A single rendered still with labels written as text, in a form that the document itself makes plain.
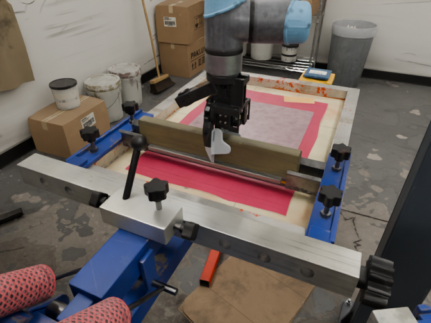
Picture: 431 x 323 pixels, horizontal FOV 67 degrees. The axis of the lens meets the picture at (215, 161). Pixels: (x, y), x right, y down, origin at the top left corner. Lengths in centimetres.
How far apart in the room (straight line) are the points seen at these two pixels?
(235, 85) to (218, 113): 7
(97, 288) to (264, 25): 50
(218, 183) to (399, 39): 380
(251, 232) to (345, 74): 351
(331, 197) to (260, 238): 16
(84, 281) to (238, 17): 49
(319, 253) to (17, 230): 198
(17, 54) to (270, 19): 235
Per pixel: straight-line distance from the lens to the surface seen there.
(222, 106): 69
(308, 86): 127
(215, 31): 64
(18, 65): 282
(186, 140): 79
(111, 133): 92
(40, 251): 211
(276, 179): 74
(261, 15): 63
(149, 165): 85
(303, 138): 98
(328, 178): 76
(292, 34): 65
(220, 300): 168
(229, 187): 77
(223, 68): 65
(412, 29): 439
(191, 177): 80
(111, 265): 53
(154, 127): 83
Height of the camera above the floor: 144
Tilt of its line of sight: 35 degrees down
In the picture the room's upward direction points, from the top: straight up
